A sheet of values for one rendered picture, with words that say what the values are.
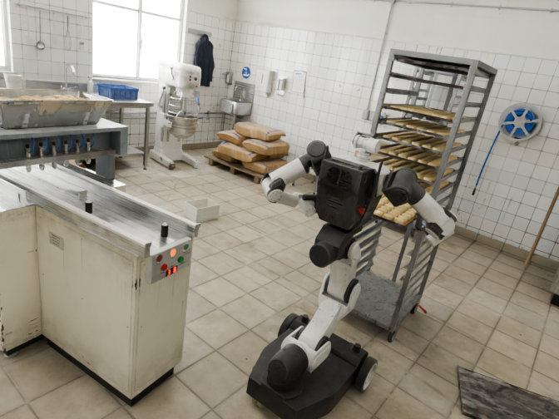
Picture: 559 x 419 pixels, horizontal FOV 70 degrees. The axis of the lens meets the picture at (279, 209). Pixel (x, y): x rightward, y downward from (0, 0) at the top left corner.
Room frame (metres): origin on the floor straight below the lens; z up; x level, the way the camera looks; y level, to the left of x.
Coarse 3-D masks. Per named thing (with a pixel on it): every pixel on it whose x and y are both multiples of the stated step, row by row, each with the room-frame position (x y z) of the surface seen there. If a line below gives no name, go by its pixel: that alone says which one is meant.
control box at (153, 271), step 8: (184, 240) 1.61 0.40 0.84; (160, 248) 1.50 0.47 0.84; (168, 248) 1.52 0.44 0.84; (176, 248) 1.55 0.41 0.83; (152, 256) 1.43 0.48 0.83; (168, 256) 1.51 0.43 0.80; (176, 256) 1.56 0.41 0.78; (184, 256) 1.60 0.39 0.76; (152, 264) 1.43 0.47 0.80; (160, 264) 1.47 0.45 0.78; (168, 264) 1.52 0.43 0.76; (176, 264) 1.56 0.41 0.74; (184, 264) 1.61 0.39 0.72; (152, 272) 1.44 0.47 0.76; (160, 272) 1.47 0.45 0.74; (152, 280) 1.44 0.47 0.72
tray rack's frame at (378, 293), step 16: (448, 64) 2.90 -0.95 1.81; (464, 64) 2.28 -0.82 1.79; (480, 64) 2.28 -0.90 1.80; (416, 96) 2.99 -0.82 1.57; (448, 96) 2.89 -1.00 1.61; (480, 112) 2.75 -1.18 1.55; (464, 160) 2.75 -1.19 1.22; (448, 208) 2.75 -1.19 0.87; (400, 256) 2.89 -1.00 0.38; (432, 256) 2.75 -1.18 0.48; (368, 272) 2.97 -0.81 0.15; (368, 288) 2.70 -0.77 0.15; (384, 288) 2.74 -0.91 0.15; (368, 304) 2.47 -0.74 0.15; (384, 304) 2.51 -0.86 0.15; (384, 320) 2.31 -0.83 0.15; (400, 320) 2.35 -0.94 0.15
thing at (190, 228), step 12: (48, 168) 2.15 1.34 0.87; (60, 168) 2.10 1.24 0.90; (72, 180) 2.05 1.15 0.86; (84, 180) 2.01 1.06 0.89; (96, 192) 1.96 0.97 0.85; (108, 192) 1.92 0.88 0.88; (120, 192) 1.90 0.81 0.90; (120, 204) 1.88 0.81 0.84; (132, 204) 1.84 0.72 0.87; (144, 204) 1.80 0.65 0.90; (156, 216) 1.76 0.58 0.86; (168, 216) 1.72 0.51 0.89; (180, 216) 1.73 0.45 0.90; (180, 228) 1.69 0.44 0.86; (192, 228) 1.66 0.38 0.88
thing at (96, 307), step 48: (48, 240) 1.67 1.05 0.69; (96, 240) 1.51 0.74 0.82; (192, 240) 1.69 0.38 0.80; (48, 288) 1.67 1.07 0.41; (96, 288) 1.51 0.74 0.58; (144, 288) 1.44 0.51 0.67; (48, 336) 1.69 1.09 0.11; (96, 336) 1.51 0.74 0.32; (144, 336) 1.45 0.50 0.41; (144, 384) 1.47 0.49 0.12
